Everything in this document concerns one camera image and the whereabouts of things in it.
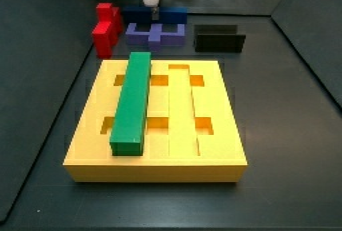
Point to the green bar block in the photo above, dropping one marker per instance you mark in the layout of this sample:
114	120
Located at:
127	134

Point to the yellow puzzle board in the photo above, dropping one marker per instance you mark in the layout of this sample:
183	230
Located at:
191	139

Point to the black angle bracket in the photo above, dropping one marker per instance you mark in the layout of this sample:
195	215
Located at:
218	38

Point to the red puzzle piece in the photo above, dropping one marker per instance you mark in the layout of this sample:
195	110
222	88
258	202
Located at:
107	29

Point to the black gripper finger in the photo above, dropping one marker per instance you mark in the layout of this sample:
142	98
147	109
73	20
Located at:
155	13

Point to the purple puzzle piece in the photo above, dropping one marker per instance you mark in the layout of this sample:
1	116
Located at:
155	37

